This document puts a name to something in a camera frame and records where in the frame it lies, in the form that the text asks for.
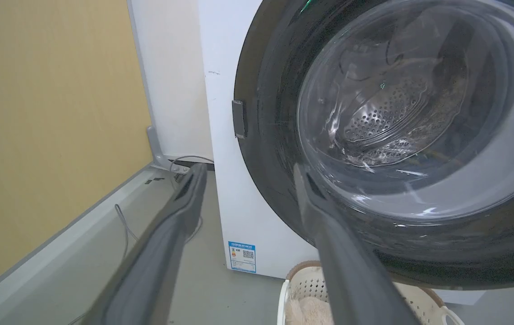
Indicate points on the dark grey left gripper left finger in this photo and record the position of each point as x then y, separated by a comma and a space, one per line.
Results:
157, 253

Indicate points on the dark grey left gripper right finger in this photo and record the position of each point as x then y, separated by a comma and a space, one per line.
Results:
347, 271

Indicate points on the round black washing machine door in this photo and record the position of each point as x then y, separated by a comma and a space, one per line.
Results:
401, 140

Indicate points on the white washing machine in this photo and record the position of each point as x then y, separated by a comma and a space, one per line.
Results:
247, 180

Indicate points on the white perforated laundry basket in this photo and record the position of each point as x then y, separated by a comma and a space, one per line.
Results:
311, 289

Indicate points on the beige fluffy cloth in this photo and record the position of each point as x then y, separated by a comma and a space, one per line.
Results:
308, 311

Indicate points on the blue energy label sticker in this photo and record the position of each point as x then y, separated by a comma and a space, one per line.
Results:
242, 256

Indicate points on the grey skirting board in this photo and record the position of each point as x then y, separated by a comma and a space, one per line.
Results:
58, 243

